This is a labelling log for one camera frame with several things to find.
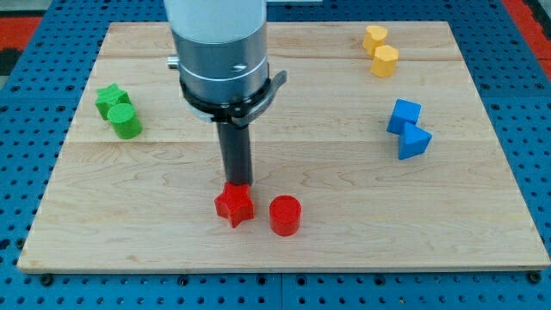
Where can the red star block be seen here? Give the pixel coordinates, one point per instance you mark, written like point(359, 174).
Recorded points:
point(235, 204)

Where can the blue triangle block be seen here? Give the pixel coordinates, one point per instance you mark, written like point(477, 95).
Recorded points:
point(413, 141)

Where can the blue cube block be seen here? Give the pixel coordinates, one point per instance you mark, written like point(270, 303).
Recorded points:
point(403, 112)

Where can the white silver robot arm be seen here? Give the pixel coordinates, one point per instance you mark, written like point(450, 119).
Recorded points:
point(223, 63)

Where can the red cylinder block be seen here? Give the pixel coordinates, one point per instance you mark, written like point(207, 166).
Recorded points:
point(285, 214)

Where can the green star block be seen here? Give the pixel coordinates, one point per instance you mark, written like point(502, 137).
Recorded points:
point(108, 97)

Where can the green cylinder block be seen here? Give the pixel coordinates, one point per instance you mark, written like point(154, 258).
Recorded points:
point(124, 120)

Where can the light wooden board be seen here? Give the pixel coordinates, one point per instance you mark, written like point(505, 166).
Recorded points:
point(146, 205)

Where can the yellow hexagon block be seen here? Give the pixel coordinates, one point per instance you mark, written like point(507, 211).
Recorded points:
point(385, 60)

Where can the black clamp ring mount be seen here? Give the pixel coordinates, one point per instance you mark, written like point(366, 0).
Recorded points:
point(237, 114)

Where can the yellow heart block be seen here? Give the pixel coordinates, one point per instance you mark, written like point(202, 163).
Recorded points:
point(375, 36)

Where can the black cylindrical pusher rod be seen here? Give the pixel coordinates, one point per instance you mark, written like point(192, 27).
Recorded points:
point(235, 149)

